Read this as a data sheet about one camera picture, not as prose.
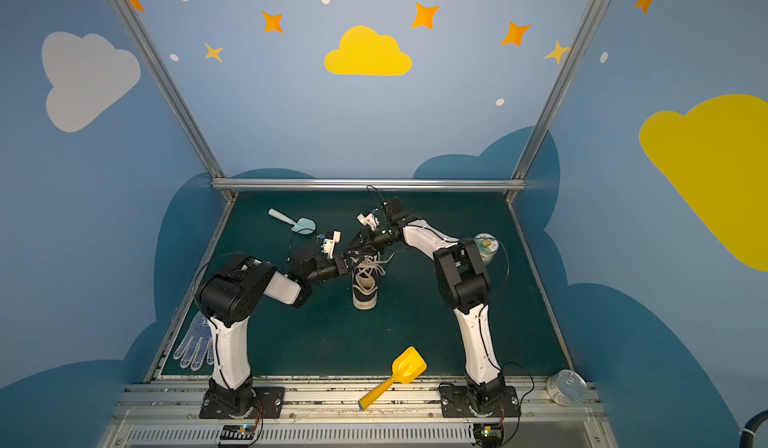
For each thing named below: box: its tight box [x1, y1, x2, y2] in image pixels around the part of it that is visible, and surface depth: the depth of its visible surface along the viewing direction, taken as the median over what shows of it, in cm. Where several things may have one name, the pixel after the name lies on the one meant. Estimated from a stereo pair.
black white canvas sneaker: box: [352, 252, 391, 310], surface depth 93 cm
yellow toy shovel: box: [357, 346, 428, 411], surface depth 81 cm
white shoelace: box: [350, 252, 395, 292], surface depth 95 cm
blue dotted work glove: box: [173, 311, 215, 371], surface depth 84 cm
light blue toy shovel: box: [268, 208, 317, 235], surface depth 113 cm
